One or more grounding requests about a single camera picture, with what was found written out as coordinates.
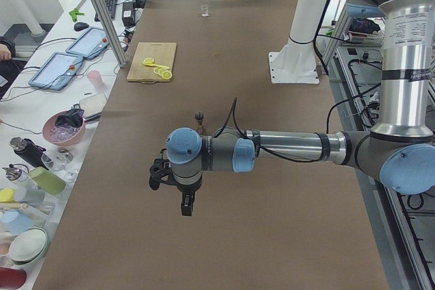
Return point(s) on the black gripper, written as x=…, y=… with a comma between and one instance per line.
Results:
x=185, y=191

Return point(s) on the steel jigger measuring cup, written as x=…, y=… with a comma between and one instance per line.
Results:
x=199, y=117

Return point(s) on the clear glass measuring cup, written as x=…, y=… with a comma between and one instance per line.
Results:
x=205, y=11

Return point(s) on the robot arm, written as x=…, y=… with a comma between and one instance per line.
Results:
x=397, y=151

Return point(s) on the green tumbler cup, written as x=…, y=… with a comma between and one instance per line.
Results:
x=47, y=180

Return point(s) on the pink plastic cup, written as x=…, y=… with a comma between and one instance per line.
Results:
x=95, y=79

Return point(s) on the light blue cup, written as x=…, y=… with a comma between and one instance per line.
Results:
x=16, y=222

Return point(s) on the red cup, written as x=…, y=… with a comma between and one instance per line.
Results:
x=12, y=278

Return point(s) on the lemon slice end of row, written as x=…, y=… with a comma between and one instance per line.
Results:
x=165, y=74

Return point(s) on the middle lemon slice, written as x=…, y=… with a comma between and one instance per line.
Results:
x=159, y=71

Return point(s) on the white kitchen scale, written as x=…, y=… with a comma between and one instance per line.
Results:
x=93, y=106

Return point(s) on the yellow plastic knife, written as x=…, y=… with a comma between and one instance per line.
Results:
x=161, y=66

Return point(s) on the dark cloth in bowl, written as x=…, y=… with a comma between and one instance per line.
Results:
x=72, y=117

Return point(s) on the pink bowl with ice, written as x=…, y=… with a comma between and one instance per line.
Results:
x=62, y=136

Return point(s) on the bamboo cutting board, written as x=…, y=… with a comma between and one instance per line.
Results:
x=163, y=53

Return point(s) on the light green bowl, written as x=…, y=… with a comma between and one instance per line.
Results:
x=29, y=246

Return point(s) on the black thermos bottle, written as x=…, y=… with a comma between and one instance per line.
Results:
x=28, y=151

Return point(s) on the glass oil dispenser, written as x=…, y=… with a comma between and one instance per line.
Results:
x=15, y=174

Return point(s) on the near teach pendant tablet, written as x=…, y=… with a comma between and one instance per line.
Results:
x=57, y=71

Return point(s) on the teach pendant tablet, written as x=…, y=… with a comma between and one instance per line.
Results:
x=90, y=44
x=57, y=71

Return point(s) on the far teach pendant tablet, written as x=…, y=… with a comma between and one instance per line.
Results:
x=90, y=44

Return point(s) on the black computer mouse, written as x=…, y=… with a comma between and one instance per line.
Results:
x=80, y=26

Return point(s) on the black keyboard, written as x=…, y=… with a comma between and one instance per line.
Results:
x=108, y=3

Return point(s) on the green clamp tool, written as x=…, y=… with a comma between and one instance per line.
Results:
x=75, y=13

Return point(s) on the person in black jacket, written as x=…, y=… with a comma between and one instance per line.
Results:
x=10, y=68

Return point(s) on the white camera mast base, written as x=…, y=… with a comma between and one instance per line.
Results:
x=295, y=63

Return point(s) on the aluminium frame post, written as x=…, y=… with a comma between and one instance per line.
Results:
x=112, y=37

